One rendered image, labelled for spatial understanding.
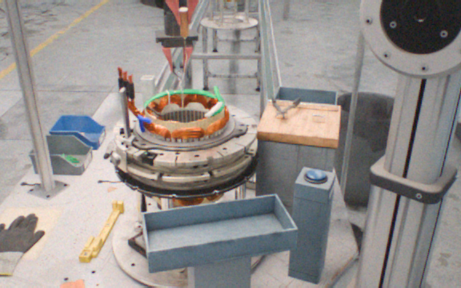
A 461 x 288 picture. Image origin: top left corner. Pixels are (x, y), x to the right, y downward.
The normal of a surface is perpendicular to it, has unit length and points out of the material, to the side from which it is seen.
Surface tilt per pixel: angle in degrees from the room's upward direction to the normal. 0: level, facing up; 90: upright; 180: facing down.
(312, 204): 90
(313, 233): 90
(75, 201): 0
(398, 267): 90
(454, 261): 0
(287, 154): 90
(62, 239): 0
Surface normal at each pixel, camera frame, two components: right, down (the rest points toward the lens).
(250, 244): 0.24, 0.45
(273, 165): -0.24, 0.45
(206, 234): 0.00, -0.89
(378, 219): -0.64, 0.36
